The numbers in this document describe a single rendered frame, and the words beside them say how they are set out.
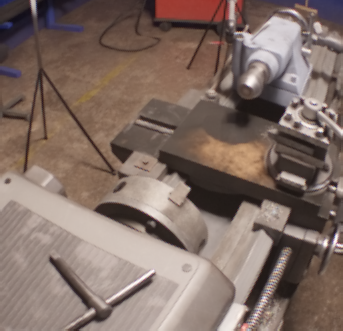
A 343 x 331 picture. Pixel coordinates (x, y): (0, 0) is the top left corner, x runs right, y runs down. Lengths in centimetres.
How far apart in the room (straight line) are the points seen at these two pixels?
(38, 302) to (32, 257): 9
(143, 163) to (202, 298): 88
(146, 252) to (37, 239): 18
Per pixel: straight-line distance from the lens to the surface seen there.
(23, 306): 63
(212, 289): 65
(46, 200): 75
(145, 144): 153
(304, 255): 146
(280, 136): 126
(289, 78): 176
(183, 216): 90
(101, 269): 64
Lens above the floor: 187
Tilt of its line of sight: 43 degrees down
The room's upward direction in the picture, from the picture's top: straight up
